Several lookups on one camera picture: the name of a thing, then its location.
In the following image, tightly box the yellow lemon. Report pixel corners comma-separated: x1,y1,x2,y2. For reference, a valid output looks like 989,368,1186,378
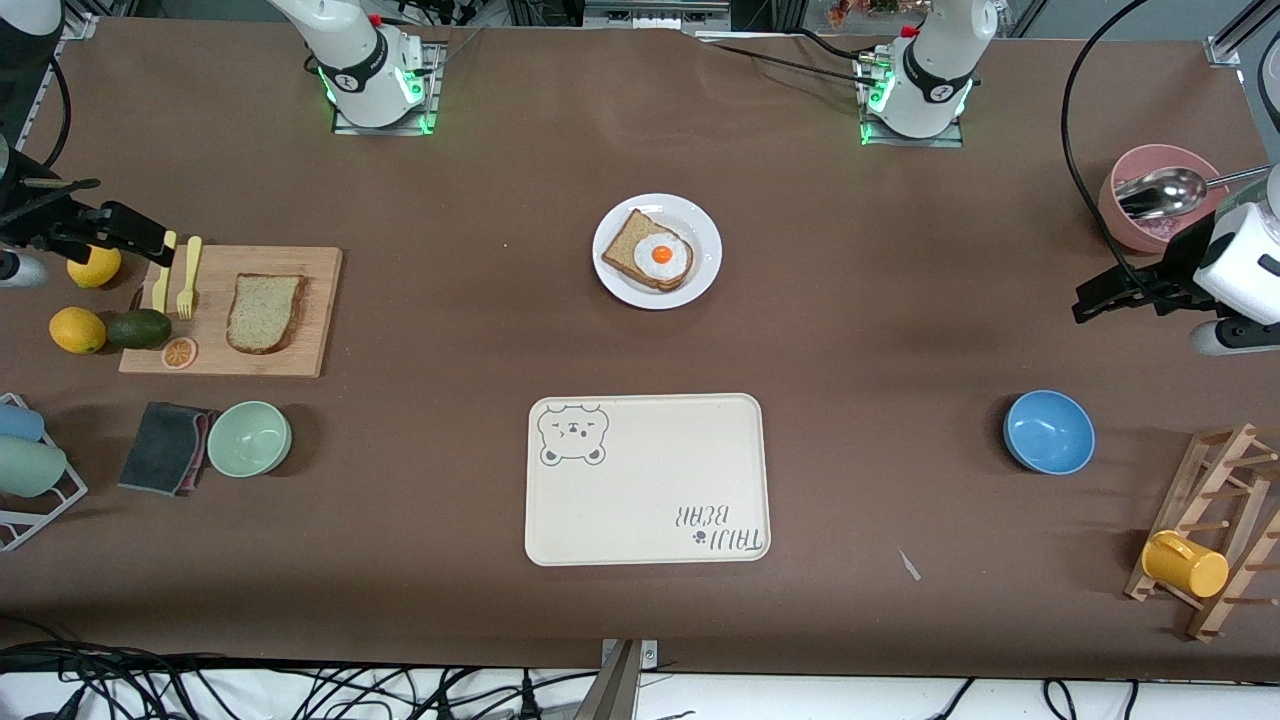
67,243,123,290
49,307,108,356

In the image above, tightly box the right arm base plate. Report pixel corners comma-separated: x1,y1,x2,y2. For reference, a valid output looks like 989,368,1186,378
330,40,443,137

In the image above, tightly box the metal table bracket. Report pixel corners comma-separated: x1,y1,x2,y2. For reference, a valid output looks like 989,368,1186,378
585,638,659,720

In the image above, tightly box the large metal spoon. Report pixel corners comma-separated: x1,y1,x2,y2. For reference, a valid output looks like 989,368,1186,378
1115,165,1276,221

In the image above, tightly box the light blue cup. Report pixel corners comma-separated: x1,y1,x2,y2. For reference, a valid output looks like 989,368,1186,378
0,402,46,443

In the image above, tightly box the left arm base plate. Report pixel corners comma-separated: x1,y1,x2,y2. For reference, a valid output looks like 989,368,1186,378
855,50,967,149

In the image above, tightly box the wooden cutting board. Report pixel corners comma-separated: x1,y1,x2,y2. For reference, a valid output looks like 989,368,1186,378
118,246,344,379

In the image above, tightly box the pink bowl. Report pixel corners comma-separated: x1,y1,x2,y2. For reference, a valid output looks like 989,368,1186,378
1098,144,1233,254

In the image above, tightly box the wooden peg rack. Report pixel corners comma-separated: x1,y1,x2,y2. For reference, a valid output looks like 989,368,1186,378
1124,423,1280,643

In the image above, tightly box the folded grey cloth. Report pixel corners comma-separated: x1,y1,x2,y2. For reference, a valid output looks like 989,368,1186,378
117,402,219,498

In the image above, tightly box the blue bowl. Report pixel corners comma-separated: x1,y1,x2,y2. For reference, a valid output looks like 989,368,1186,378
1003,390,1097,476

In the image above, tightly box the pale green cup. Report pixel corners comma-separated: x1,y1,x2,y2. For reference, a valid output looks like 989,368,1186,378
0,436,68,499

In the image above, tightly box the dark equipment rack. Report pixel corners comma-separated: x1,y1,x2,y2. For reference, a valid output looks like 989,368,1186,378
505,0,801,41

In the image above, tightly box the aluminium frame rail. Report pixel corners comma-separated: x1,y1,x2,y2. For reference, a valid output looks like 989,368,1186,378
20,12,101,126
1205,0,1280,166

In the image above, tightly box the fried egg toy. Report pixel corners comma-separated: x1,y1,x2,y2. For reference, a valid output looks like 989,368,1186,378
633,231,691,284

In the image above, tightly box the cream bear print tray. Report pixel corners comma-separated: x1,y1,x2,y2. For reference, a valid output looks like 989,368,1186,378
525,393,772,568

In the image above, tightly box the yellow plastic knife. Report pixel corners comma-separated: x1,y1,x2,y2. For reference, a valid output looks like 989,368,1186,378
152,231,178,314

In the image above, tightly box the white wire cup rack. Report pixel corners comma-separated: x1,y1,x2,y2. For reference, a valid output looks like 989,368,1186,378
0,393,89,553

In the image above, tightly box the green avocado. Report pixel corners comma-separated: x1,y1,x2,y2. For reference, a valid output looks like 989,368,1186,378
106,309,173,351

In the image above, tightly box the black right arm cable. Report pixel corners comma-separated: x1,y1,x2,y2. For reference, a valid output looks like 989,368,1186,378
43,58,73,169

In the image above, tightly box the black table cable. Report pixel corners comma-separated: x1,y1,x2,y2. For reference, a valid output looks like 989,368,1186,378
695,35,883,87

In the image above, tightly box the brown bread slice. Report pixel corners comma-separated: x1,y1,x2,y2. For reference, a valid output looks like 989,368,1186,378
226,274,308,355
601,208,696,293

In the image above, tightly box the black cable bundle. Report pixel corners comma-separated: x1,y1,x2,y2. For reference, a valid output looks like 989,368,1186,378
0,620,601,720

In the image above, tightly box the yellow plastic fork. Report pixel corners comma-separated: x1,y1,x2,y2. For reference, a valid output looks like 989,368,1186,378
177,236,203,321

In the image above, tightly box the yellow mug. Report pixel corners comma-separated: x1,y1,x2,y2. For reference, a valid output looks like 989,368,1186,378
1141,530,1230,599

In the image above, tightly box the white round plate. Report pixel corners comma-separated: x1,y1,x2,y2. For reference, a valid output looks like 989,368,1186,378
592,193,723,311

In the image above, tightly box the mint green bowl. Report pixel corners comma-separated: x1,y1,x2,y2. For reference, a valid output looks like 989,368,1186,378
207,401,293,478

